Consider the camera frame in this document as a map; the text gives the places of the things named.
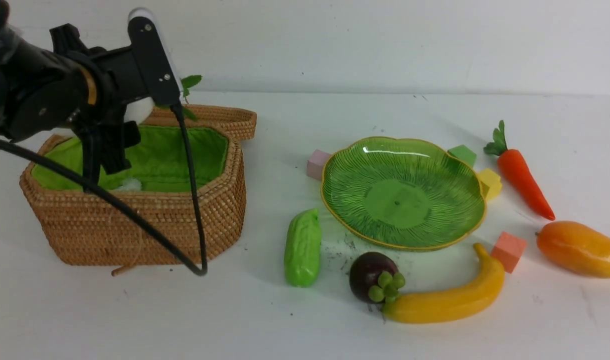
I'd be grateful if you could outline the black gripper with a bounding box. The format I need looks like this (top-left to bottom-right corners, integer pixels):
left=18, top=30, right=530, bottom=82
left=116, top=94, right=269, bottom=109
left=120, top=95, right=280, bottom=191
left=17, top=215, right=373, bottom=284
left=49, top=23, right=150, bottom=185

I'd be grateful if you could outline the dark purple mangosteen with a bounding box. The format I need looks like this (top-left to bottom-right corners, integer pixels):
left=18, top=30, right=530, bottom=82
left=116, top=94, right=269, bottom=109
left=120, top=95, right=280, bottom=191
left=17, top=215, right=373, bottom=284
left=349, top=251, right=406, bottom=305

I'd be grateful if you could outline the yellow banana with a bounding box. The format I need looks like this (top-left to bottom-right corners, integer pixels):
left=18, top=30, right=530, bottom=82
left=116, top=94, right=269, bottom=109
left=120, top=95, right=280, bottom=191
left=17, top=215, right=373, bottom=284
left=382, top=243, right=506, bottom=325

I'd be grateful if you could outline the orange carrot with leaves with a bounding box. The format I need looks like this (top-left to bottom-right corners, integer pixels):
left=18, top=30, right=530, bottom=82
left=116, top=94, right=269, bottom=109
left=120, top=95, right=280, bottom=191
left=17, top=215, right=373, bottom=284
left=483, top=120, right=555, bottom=221

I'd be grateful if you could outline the orange yellow mango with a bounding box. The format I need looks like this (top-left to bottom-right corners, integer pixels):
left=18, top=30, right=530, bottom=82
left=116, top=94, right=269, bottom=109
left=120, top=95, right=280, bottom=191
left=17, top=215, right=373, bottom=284
left=535, top=220, right=610, bottom=279

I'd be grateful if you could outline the white radish with leaves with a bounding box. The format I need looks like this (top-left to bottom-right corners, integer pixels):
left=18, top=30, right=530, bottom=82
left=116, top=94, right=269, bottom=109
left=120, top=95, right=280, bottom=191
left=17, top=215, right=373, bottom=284
left=123, top=74, right=203, bottom=125

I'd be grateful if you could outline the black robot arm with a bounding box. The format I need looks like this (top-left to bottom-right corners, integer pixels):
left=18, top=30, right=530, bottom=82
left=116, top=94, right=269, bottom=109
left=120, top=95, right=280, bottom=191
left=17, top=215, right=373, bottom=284
left=0, top=0, right=148, bottom=183

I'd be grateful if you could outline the woven rattan basket green lining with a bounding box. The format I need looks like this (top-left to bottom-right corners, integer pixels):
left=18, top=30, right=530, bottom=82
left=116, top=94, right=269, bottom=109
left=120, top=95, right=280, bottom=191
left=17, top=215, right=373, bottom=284
left=19, top=120, right=247, bottom=267

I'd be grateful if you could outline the pink foam cube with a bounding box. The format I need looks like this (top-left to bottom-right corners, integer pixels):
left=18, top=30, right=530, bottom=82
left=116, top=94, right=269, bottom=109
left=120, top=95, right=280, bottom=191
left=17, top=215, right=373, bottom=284
left=306, top=149, right=331, bottom=182

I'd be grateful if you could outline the green leaf-shaped glass plate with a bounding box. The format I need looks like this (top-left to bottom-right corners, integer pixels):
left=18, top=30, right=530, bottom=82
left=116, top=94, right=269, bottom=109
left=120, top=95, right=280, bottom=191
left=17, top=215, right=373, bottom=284
left=319, top=136, right=488, bottom=252

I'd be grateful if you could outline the green foam cube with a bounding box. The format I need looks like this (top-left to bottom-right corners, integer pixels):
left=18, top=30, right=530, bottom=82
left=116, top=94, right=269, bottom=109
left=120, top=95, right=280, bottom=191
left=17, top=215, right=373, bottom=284
left=447, top=145, right=477, bottom=168

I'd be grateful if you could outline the yellow foam cube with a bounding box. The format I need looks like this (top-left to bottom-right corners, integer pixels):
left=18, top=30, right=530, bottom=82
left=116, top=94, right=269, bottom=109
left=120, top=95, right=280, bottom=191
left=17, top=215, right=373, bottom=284
left=477, top=168, right=503, bottom=202

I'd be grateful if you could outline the orange foam cube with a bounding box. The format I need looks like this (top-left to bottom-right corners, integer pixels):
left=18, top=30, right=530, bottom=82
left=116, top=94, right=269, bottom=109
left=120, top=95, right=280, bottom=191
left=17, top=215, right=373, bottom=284
left=490, top=231, right=528, bottom=274

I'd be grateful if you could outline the black camera cable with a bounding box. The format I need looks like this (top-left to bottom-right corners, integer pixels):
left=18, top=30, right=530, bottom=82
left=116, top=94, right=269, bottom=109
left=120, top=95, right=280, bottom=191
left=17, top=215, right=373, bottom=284
left=0, top=102, right=209, bottom=277

